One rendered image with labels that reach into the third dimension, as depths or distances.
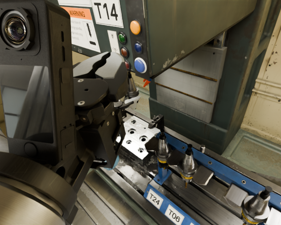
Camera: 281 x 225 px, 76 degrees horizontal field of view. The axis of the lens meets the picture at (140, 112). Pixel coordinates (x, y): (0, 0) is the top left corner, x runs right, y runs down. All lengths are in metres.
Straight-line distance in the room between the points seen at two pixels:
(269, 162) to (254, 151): 0.12
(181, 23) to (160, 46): 0.08
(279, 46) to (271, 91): 0.30
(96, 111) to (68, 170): 0.06
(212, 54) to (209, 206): 0.74
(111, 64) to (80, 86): 0.06
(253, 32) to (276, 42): 0.39
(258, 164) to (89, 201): 1.19
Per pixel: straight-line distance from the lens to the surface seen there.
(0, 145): 0.57
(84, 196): 1.28
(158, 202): 0.93
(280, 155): 1.72
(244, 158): 1.59
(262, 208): 0.62
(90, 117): 0.16
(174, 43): 0.45
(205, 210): 0.97
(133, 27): 0.39
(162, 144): 0.67
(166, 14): 0.41
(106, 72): 0.21
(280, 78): 1.45
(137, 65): 0.41
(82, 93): 0.18
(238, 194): 0.67
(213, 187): 1.03
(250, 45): 1.03
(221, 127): 1.33
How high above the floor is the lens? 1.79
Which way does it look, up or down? 39 degrees down
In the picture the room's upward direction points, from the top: 8 degrees counter-clockwise
